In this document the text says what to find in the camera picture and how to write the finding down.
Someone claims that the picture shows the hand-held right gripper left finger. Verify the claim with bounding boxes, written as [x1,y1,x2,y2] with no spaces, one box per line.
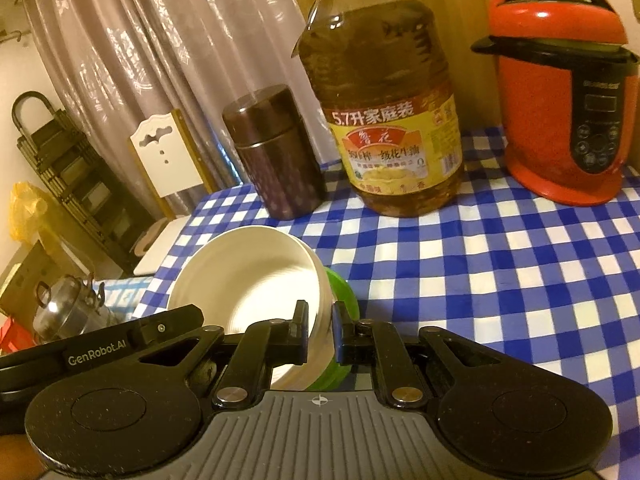
[90,300,311,411]

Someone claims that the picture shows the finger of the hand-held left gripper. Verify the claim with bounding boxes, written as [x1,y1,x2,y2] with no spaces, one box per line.
[137,304,206,346]

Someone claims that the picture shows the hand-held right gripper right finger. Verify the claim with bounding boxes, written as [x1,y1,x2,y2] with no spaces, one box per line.
[332,301,546,408]

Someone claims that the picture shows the green plastic bowl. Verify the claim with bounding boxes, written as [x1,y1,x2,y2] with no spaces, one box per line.
[305,266,373,392]

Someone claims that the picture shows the white plastic bowl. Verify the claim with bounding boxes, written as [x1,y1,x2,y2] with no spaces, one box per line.
[166,226,335,391]

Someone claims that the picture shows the steel kettle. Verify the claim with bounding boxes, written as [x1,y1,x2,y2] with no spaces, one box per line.
[32,274,118,346]

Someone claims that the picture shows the light blue checkered cloth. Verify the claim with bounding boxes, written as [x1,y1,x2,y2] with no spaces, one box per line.
[95,275,161,318]

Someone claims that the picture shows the blue white checkered tablecloth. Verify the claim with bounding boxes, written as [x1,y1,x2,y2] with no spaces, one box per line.
[150,122,640,480]

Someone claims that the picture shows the white wooden chair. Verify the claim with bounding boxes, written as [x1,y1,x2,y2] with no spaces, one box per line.
[130,108,207,277]

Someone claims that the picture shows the yellow plastic bag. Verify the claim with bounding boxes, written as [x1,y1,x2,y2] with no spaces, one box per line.
[9,181,63,261]

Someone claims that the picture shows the black folding rack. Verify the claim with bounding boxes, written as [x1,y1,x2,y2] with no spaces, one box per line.
[11,91,158,273]

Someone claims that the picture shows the brown metal canister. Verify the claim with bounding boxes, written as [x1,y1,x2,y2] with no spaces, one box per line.
[222,85,328,221]

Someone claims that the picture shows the large cooking oil bottle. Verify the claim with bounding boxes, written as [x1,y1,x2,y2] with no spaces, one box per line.
[277,0,465,218]

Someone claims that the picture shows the red electric pressure cooker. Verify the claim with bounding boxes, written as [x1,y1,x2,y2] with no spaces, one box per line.
[470,0,640,207]

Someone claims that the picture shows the sheer patterned curtain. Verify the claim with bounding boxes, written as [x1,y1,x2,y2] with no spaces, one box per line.
[20,0,321,201]

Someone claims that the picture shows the wooden panel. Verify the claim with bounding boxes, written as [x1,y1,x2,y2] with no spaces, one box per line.
[280,0,640,128]

